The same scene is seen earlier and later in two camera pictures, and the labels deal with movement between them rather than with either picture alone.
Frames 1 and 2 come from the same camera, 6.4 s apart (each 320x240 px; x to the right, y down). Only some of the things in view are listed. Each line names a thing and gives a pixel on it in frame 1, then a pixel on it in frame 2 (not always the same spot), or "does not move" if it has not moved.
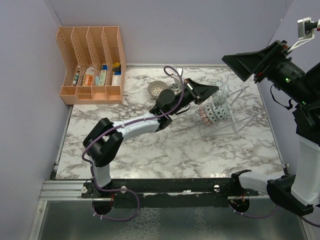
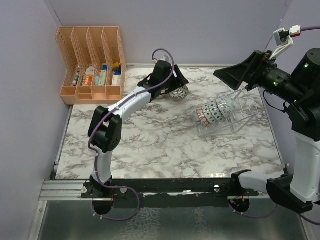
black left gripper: x=198 y=92 -> x=179 y=81
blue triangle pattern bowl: x=211 y=113 does not move
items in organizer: x=100 y=80 does not move
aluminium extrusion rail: x=53 y=190 does not move
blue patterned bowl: x=221 y=96 -> x=226 y=106
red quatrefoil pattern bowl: x=204 y=117 does not move
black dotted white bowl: x=222 y=112 -> x=216 y=110
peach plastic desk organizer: x=95 y=64 does not move
